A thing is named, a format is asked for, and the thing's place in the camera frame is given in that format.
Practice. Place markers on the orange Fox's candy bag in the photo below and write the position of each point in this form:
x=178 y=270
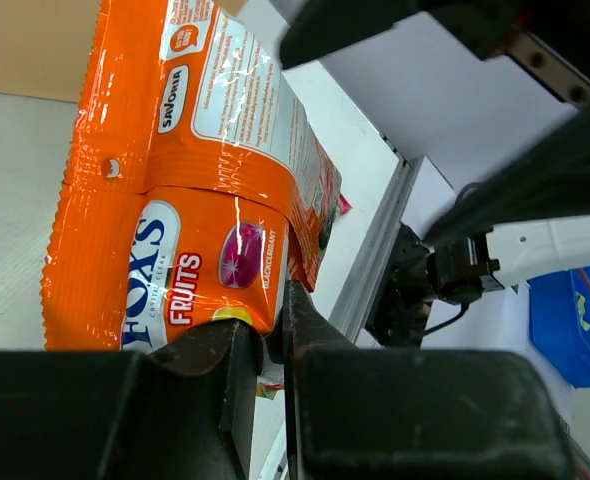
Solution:
x=195 y=187

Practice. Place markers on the pink red snack packet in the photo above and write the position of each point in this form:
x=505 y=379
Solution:
x=343 y=205

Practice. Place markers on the brown paper bag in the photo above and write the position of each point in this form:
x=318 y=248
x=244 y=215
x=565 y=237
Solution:
x=46 y=46

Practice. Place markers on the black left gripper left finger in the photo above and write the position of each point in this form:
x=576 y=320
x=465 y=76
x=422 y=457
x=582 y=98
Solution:
x=184 y=412

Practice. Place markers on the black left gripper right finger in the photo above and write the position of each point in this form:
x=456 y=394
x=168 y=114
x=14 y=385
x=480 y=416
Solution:
x=406 y=413

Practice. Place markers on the aluminium table frame rail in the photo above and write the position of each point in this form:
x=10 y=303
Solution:
x=346 y=303

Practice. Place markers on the blue plastic bin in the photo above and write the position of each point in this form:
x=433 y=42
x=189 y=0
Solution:
x=560 y=323

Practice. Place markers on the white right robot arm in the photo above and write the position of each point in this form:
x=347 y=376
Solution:
x=528 y=220

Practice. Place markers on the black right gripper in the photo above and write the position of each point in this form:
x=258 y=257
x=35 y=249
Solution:
x=550 y=40

